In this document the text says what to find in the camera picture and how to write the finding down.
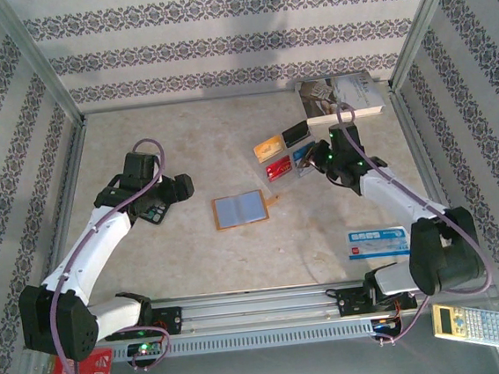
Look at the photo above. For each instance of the gold card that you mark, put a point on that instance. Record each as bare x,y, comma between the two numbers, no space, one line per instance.
269,148

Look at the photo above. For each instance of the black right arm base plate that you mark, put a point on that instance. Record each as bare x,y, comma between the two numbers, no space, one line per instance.
351,301

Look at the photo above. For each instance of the paperback book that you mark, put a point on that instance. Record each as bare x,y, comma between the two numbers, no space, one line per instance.
340,94

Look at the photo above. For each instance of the blue white paper packet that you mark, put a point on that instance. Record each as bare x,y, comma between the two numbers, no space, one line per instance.
376,243

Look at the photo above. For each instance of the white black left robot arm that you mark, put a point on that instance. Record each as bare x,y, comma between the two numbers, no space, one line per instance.
91,246

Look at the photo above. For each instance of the yellow grey calculator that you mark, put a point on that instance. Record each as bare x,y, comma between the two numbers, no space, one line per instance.
468,325

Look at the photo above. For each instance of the aluminium side rail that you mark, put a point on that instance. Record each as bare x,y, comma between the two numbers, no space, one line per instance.
67,213
421,157

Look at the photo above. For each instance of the aluminium frame post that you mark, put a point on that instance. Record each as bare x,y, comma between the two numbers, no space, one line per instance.
38,61
421,24

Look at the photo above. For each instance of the orange card holder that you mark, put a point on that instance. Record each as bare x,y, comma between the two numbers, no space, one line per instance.
240,210

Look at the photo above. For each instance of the red flat packet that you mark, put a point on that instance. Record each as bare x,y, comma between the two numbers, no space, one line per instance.
94,365

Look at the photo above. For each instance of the blue white card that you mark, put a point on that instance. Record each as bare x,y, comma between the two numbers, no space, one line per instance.
301,152

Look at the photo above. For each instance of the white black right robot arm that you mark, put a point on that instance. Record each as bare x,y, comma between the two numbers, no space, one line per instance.
391,191

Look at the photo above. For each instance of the black card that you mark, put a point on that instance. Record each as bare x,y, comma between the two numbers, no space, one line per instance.
296,133

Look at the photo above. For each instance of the clear sheet of cards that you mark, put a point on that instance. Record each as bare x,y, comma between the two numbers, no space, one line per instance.
282,184

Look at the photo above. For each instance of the aluminium mounting rail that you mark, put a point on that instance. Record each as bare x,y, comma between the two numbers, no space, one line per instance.
260,303

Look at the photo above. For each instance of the red card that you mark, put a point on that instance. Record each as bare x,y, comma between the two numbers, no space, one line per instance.
278,168

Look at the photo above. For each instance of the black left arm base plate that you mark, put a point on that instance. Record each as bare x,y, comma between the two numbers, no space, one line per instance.
169,320

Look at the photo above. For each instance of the small circuit board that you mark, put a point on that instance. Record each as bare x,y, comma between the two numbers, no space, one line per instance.
385,324
145,348

